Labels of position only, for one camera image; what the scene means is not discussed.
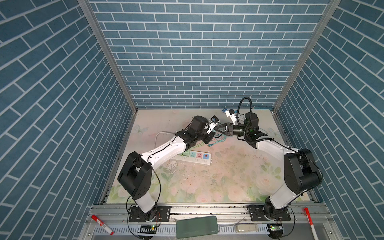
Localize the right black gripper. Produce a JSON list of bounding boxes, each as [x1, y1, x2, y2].
[[214, 123, 250, 138]]

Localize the white power strip coloured sockets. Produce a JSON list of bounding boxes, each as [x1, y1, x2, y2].
[[154, 131, 214, 166]]

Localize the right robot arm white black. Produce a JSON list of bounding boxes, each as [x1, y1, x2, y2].
[[215, 109, 323, 214]]

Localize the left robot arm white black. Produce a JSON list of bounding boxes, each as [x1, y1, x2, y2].
[[117, 116, 220, 214]]

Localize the green rectangular pad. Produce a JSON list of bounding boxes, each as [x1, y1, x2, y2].
[[176, 216, 219, 239]]

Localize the red white pen right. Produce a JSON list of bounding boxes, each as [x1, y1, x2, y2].
[[304, 208, 319, 240]]

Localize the red marker left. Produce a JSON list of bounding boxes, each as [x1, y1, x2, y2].
[[91, 215, 114, 236]]

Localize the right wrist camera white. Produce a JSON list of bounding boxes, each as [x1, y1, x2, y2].
[[225, 109, 238, 125]]

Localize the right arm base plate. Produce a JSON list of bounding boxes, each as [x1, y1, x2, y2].
[[246, 204, 291, 222]]

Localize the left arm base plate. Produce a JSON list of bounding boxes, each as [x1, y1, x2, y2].
[[129, 205, 171, 223]]

